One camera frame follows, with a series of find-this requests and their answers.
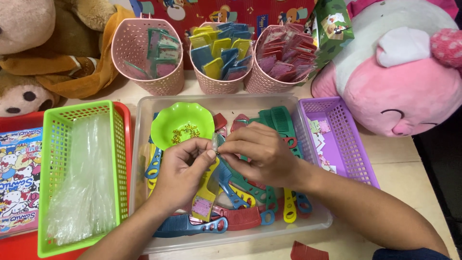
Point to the person's left hand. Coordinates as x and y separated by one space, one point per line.
177 180

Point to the person's right hand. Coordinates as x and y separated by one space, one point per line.
269 159

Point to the yellow comb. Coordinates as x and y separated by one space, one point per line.
204 200

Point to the heap of small gold clips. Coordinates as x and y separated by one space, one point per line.
184 132

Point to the heap of small paper labels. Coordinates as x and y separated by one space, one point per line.
321 141

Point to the green scalloped plastic bowl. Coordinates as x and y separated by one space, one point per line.
177 121

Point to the pile of coloured plastic combs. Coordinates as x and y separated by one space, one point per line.
245 216

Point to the clear plastic container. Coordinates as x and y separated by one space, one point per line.
231 101

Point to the pink basket with red packets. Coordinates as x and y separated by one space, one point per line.
260 81

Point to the purple plastic mesh basket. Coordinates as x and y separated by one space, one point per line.
350 144

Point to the pink basket with yellow-blue packets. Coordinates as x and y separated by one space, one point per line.
216 86

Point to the stack of clear plastic sleeves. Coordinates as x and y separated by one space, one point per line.
85 180

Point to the loose red plastic comb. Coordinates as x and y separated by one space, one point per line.
306 252

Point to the bunch of red packed combs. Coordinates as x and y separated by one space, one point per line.
287 54

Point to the bunch of yellow-blue packed combs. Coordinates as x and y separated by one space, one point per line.
220 50

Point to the bunch of green packed combs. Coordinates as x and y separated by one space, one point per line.
162 54

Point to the green plastic mesh basket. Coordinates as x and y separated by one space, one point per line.
48 173

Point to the pink basket with green packets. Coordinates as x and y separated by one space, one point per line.
137 47

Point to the green cartoon gift bag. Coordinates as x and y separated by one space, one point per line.
332 32

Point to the pink and white plush toy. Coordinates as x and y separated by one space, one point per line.
397 79

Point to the cartoon print sticker pack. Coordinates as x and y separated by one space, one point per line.
20 180

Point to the red cartoon gift bag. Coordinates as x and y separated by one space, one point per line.
202 12

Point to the brown plush with orange scarf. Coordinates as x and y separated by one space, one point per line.
83 47

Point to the dark blue sleeve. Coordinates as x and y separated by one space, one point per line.
411 254

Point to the red plastic tray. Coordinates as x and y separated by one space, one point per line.
18 249

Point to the brown monkey plush toy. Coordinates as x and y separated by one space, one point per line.
21 95

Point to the beige plush toy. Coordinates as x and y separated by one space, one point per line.
25 25

